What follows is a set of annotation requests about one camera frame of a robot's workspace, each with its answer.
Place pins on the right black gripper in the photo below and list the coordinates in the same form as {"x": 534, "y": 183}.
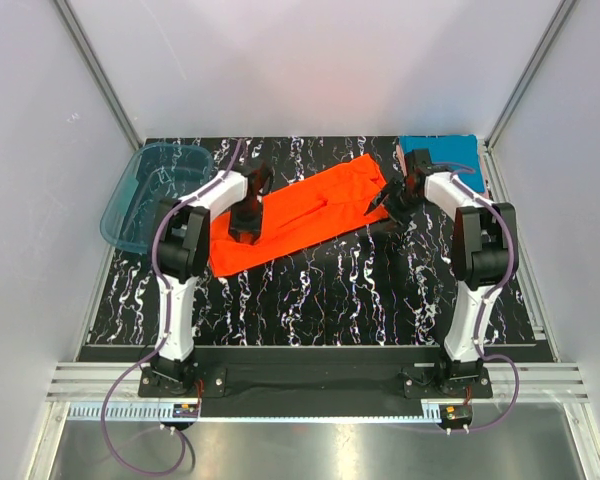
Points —
{"x": 401, "y": 218}

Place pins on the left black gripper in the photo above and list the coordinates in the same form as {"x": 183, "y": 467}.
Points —
{"x": 252, "y": 228}

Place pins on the orange t-shirt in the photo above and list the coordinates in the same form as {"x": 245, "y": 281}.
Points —
{"x": 303, "y": 214}

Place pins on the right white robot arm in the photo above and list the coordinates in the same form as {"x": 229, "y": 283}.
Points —
{"x": 484, "y": 257}

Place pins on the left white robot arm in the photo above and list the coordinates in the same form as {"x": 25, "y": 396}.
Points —
{"x": 180, "y": 252}

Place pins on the folded blue t-shirt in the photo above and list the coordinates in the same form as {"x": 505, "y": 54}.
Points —
{"x": 457, "y": 149}

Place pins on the teal transparent plastic bin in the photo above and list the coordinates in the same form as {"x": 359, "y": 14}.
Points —
{"x": 156, "y": 171}

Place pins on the left small connector board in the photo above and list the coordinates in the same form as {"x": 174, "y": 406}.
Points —
{"x": 185, "y": 410}

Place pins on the small connector board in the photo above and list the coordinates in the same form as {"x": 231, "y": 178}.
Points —
{"x": 462, "y": 413}
{"x": 185, "y": 410}

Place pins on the right small connector board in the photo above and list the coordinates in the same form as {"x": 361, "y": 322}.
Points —
{"x": 462, "y": 413}

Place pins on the front aluminium rail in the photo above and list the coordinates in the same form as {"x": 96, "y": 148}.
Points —
{"x": 93, "y": 391}

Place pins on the left aluminium frame post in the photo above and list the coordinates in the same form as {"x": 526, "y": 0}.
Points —
{"x": 86, "y": 51}

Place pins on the aluminium frame post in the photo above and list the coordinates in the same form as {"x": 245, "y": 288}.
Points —
{"x": 557, "y": 23}
{"x": 86, "y": 51}

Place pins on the right aluminium frame post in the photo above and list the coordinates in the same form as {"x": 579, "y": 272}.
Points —
{"x": 557, "y": 23}

